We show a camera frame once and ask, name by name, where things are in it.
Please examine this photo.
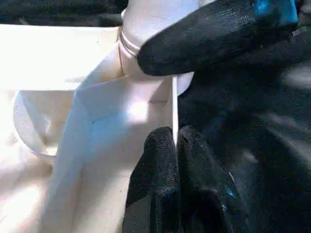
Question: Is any white plastic table top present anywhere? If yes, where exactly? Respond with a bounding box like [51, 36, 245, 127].
[0, 23, 196, 233]

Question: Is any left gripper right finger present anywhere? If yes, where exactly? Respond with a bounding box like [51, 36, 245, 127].
[177, 124, 254, 233]

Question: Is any white plastic table leg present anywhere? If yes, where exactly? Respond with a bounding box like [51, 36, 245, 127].
[119, 0, 215, 81]

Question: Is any black work mat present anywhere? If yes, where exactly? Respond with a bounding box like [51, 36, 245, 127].
[0, 0, 311, 233]

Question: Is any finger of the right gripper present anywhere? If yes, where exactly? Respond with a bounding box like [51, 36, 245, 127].
[137, 0, 300, 77]

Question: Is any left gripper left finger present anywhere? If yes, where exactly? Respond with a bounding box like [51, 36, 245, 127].
[121, 126, 182, 233]

